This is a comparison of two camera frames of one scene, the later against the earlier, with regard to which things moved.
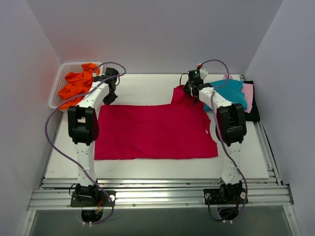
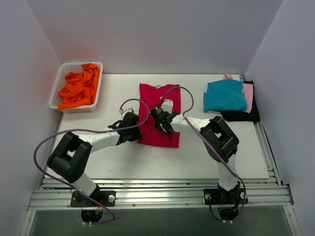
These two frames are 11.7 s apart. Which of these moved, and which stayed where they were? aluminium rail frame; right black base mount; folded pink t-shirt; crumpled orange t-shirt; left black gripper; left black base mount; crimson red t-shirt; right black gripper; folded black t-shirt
Moved: right black gripper; crimson red t-shirt; left black gripper
Stayed: left black base mount; folded pink t-shirt; aluminium rail frame; folded black t-shirt; right black base mount; crumpled orange t-shirt
